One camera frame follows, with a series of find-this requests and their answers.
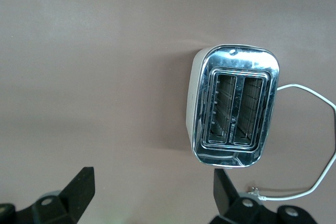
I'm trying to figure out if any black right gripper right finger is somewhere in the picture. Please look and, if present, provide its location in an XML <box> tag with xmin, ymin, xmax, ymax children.
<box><xmin>209</xmin><ymin>168</ymin><xmax>318</xmax><ymax>224</ymax></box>

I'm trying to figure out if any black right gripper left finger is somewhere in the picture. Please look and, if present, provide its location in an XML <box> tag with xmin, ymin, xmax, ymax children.
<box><xmin>0</xmin><ymin>166</ymin><xmax>95</xmax><ymax>224</ymax></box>

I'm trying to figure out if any chrome and beige toaster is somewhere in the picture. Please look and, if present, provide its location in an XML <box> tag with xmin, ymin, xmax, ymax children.
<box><xmin>185</xmin><ymin>43</ymin><xmax>280</xmax><ymax>169</ymax></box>

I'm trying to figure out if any white toaster power cable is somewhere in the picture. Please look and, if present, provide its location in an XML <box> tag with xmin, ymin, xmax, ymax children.
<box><xmin>248</xmin><ymin>83</ymin><xmax>336</xmax><ymax>201</ymax></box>

